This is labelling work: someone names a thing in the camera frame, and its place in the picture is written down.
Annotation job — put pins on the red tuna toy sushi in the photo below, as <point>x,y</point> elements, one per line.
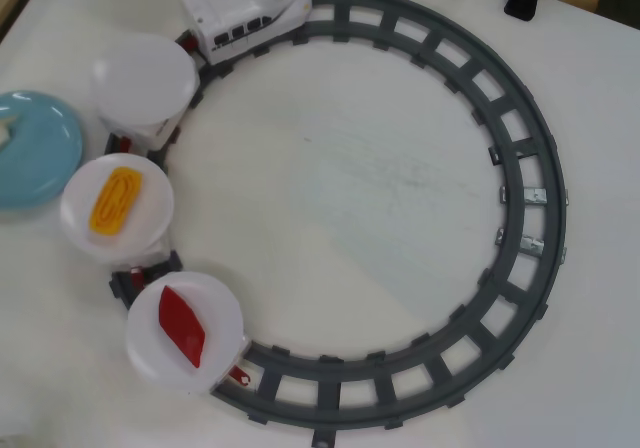
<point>182,325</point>

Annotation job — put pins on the yellow egg toy sushi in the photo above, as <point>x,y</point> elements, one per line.
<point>117,200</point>

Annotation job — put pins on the white toy Shinkansen locomotive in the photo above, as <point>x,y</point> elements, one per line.
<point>235,3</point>

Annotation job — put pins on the light blue round dish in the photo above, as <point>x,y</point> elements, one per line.
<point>45,168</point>

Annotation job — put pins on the white round plastic plate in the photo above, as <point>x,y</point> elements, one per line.
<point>145,78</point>
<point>220,318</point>
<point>150,208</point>

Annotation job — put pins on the red train coupler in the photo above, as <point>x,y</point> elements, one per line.
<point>136,275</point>
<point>189,43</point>
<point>125,144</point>
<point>239,375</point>

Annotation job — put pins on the silver foil tape patch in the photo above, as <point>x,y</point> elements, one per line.
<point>532,244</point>
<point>533,195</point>

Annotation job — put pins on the grey circular toy train track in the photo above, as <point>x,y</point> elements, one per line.
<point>557,178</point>

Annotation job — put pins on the black table clamp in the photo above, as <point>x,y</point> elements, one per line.
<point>520,5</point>

